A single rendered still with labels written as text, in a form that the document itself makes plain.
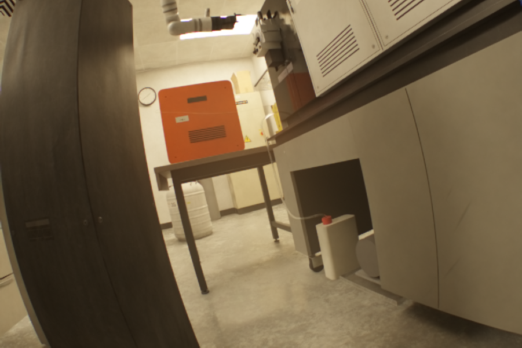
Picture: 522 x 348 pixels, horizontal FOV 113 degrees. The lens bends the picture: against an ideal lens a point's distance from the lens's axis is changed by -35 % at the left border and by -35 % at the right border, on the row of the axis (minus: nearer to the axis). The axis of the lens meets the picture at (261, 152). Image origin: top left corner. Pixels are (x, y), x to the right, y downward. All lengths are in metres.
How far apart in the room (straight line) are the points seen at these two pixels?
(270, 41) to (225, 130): 0.54
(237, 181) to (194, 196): 1.37
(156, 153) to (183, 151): 3.13
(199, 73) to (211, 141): 3.58
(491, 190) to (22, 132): 0.85
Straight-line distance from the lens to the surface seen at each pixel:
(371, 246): 1.06
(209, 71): 4.97
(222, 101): 1.50
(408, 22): 0.70
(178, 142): 1.42
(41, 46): 0.58
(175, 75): 4.91
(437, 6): 0.66
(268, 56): 1.27
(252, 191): 4.24
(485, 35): 0.54
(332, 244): 1.24
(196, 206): 2.97
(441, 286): 0.70
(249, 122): 4.37
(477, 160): 0.54
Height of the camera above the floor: 0.57
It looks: 4 degrees up
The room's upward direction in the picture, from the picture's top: 13 degrees counter-clockwise
